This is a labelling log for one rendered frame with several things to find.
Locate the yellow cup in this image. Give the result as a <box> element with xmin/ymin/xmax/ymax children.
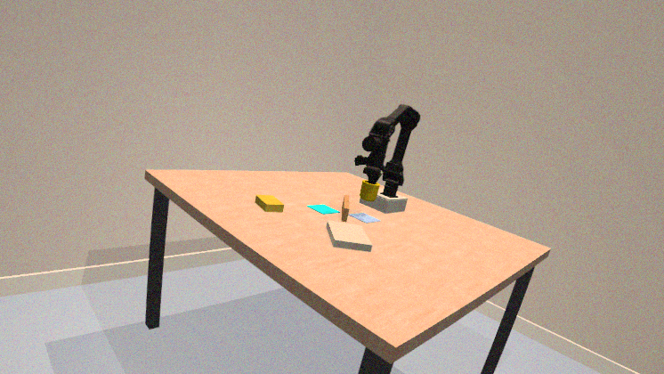
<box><xmin>360</xmin><ymin>180</ymin><xmax>380</xmax><ymax>201</ymax></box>

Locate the long wooden bar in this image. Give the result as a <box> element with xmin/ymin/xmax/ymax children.
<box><xmin>341</xmin><ymin>195</ymin><xmax>350</xmax><ymax>222</ymax></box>

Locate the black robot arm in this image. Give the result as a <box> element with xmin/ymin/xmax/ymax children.
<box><xmin>354</xmin><ymin>104</ymin><xmax>420</xmax><ymax>198</ymax></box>

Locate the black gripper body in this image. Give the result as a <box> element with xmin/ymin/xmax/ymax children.
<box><xmin>363</xmin><ymin>151</ymin><xmax>386</xmax><ymax>177</ymax></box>

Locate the yellow rectangular block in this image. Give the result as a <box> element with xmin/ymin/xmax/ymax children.
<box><xmin>255</xmin><ymin>195</ymin><xmax>284</xmax><ymax>213</ymax></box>

